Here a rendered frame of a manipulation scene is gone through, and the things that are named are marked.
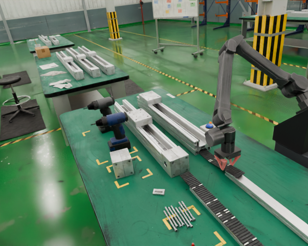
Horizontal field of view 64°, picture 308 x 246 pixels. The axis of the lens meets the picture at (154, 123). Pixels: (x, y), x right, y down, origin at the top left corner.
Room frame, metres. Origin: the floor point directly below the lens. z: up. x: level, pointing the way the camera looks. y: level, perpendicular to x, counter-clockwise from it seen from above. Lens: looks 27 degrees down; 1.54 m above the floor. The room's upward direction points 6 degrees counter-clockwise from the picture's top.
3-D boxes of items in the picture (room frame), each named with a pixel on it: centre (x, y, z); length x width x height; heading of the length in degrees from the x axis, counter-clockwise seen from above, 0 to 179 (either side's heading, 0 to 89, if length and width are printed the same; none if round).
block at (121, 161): (1.01, 0.17, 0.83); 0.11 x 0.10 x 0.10; 105
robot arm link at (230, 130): (0.90, -0.31, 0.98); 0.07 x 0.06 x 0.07; 110
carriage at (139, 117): (1.38, 0.09, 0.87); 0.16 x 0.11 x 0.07; 22
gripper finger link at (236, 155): (0.91, -0.32, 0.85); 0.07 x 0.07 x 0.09; 22
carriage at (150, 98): (1.68, 0.01, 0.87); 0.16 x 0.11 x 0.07; 22
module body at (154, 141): (1.38, 0.09, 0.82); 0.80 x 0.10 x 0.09; 22
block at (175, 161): (0.97, -0.09, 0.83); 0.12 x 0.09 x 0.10; 112
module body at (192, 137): (1.45, -0.09, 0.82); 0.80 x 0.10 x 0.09; 22
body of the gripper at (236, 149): (0.90, -0.31, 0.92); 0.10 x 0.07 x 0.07; 112
